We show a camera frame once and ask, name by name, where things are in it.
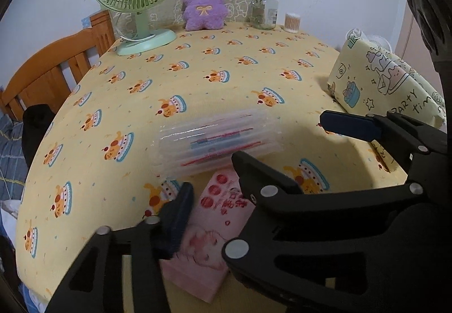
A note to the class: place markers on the glass jar with dark lid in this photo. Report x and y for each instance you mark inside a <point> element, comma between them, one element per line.
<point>263,12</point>

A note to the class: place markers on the yellow cartoon print tissue box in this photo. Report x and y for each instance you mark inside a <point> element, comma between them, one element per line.
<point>381,79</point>

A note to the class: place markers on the cotton swab container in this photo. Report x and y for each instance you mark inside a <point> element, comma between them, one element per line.
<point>292,23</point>

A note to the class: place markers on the black cloth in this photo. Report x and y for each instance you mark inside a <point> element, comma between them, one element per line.
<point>37,136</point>

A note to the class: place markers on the clear air cushion packaging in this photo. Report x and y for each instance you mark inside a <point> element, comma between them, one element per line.
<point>219,139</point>

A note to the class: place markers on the white bedding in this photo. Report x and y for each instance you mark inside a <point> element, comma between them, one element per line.
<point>9,207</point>

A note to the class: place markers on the blue plaid bedding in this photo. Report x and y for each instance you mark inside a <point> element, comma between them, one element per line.
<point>12,157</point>

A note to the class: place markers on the pink tissue pack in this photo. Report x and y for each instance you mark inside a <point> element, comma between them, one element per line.
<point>208,238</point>

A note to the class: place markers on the blue sticker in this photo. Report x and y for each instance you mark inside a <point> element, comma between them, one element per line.
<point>87,21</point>

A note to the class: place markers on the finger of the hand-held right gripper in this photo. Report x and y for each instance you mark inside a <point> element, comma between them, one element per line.
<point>348,124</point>
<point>261,175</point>

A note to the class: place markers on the purple plush toy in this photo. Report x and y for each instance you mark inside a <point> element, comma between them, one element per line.
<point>204,12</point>

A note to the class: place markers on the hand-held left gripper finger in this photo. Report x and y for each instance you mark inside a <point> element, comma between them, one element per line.
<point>176,224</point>

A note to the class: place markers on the beige door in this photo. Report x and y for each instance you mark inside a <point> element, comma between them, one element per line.
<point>411,37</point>

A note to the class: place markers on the wooden chair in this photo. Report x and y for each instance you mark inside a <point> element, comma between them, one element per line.
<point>42,72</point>

